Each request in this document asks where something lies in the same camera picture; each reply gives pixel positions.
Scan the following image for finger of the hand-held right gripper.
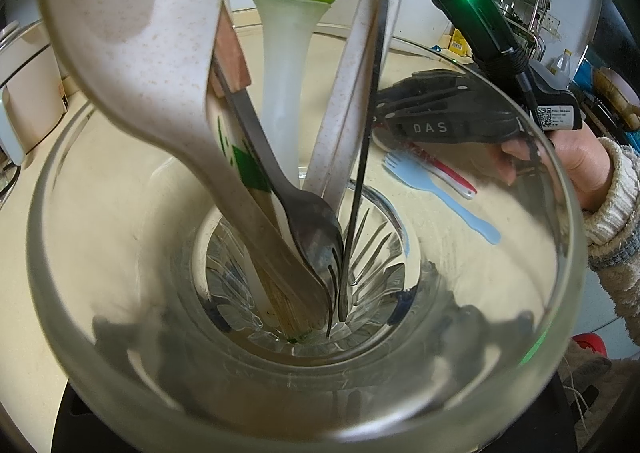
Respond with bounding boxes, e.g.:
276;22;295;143
377;69;506;106
372;96;516;123

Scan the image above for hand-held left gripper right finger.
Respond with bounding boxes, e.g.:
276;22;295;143
520;368;576;453

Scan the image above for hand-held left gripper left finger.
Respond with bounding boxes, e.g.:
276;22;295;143
59;380;106;453

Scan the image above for red plastic spoon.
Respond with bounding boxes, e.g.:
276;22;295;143
400;140;478;199

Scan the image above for stainless steel spoon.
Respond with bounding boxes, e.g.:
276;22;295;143
336;0;401;323

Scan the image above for white speckled banded chopsticks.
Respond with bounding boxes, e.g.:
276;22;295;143
302;0;416;204

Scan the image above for blue plastic fork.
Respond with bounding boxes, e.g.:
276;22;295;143
382;150;502;245

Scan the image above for wooden-handled metal fork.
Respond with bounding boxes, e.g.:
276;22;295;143
209;0;351;340

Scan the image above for paper-wrapped wooden chopsticks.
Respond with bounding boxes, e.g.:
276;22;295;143
205;98;326;341

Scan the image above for clear ribbed drinking glass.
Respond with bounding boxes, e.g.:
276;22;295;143
25;23;591;453

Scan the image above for white speckled spoon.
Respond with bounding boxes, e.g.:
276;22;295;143
32;0;331;329

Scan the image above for person's right forearm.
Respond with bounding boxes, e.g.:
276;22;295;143
582;136;640;364

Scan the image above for person's right hand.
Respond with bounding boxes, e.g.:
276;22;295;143
500;130;613;214

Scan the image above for yellow carton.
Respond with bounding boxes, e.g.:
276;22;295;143
448;27;473;55

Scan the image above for clear plastic bottle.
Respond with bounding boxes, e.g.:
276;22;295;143
549;49;573;84

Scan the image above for red round object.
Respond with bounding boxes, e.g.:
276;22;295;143
572;333;610;359

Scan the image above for pink electric cooker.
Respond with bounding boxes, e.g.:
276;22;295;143
0;20;71;166

